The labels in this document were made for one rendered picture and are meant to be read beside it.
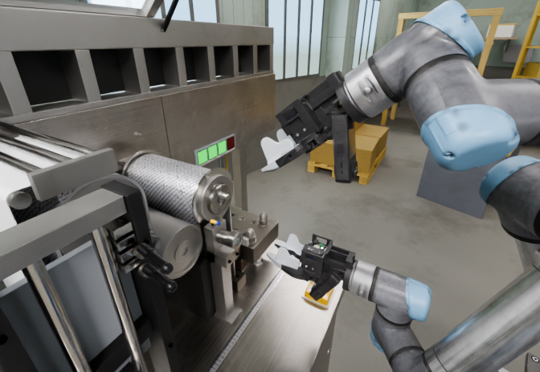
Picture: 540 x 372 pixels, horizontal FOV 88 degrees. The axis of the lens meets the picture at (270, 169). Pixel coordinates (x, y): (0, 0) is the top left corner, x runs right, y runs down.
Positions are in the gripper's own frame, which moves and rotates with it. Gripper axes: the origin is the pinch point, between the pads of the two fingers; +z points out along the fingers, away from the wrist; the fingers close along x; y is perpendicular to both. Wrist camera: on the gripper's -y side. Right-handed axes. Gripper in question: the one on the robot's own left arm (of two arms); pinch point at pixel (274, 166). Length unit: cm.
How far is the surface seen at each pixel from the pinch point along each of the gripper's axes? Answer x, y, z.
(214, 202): 1.8, 0.5, 18.9
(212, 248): 5.1, -8.3, 24.8
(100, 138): 5.0, 30.9, 38.5
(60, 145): 24.3, 21.3, 13.3
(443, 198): -267, -136, 38
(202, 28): -38, 52, 21
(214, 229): 4.5, -4.5, 21.0
